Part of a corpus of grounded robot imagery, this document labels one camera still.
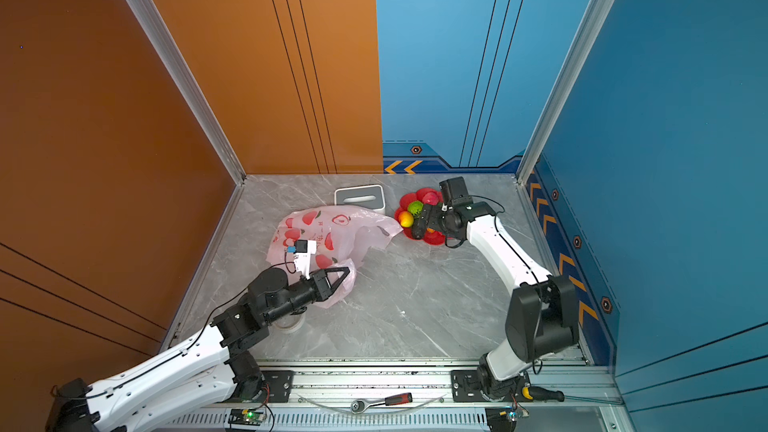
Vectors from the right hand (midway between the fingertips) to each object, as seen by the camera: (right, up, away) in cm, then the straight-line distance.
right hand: (431, 222), depth 88 cm
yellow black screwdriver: (+24, -40, -17) cm, 49 cm away
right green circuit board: (+14, -46, -18) cm, 51 cm away
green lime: (-4, +4, +15) cm, 16 cm away
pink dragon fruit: (+2, +7, +18) cm, 20 cm away
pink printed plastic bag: (-26, -3, 0) cm, 26 cm away
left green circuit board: (-46, -46, -17) cm, 67 cm away
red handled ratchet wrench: (-19, -42, -19) cm, 50 cm away
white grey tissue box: (-21, +8, +21) cm, 31 cm away
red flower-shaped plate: (+3, -6, +13) cm, 15 cm away
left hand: (-21, -10, -17) cm, 29 cm away
